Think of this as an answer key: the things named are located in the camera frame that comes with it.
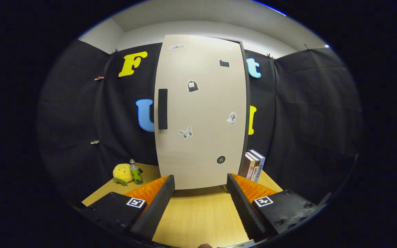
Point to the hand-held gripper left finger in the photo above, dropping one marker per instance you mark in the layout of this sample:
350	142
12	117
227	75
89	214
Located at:
157	210

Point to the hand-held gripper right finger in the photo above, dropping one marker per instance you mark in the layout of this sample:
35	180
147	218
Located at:
243	210

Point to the grey shoe cabinet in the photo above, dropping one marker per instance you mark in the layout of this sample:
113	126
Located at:
247	103

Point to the green drink bottle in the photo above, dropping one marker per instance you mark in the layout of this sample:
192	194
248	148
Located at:
136	175

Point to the blue spine book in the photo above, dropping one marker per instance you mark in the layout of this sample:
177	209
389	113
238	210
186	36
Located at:
261	168

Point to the yellow pineapple plush toy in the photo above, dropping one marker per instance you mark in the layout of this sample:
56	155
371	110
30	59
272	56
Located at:
122	172

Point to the silver cloth clip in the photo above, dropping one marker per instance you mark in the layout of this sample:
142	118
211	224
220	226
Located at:
94	142

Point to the black backdrop cloth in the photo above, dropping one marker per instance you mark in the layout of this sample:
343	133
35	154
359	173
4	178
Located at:
305	120

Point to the red cloth clip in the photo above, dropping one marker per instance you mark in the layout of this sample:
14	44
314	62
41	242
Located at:
99	78

